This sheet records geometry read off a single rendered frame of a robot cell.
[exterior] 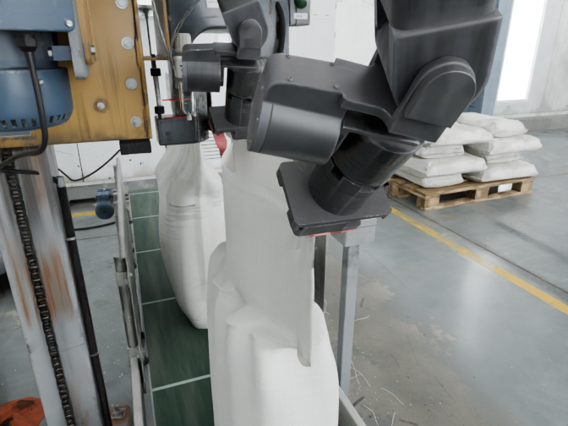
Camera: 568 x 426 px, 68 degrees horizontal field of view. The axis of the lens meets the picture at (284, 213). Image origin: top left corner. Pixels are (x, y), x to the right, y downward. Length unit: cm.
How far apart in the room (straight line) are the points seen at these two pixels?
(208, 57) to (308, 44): 404
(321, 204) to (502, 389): 159
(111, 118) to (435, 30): 72
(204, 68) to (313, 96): 42
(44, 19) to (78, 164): 311
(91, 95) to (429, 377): 153
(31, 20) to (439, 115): 51
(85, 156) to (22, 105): 301
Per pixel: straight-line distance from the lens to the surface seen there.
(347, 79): 30
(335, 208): 38
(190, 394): 118
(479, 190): 387
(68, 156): 372
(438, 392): 180
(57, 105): 72
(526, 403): 189
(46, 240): 103
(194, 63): 69
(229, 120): 75
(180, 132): 90
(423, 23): 26
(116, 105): 89
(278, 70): 29
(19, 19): 64
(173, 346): 134
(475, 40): 27
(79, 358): 118
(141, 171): 373
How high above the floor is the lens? 119
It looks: 21 degrees down
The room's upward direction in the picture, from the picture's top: straight up
